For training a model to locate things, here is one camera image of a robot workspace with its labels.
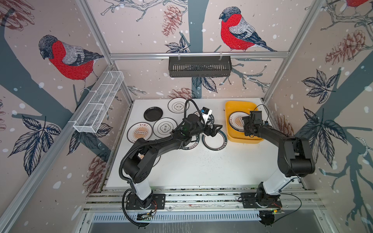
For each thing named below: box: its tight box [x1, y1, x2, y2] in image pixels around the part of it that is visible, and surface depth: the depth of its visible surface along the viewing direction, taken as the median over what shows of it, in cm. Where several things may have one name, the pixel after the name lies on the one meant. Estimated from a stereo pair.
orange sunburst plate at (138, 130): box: [126, 121, 153, 144], surface depth 104 cm
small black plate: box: [143, 106, 164, 122], surface depth 115 cm
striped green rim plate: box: [201, 130, 228, 151], surface depth 97 cm
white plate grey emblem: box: [152, 117, 178, 139], surface depth 108 cm
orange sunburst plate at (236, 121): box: [228, 111, 250, 133], surface depth 109 cm
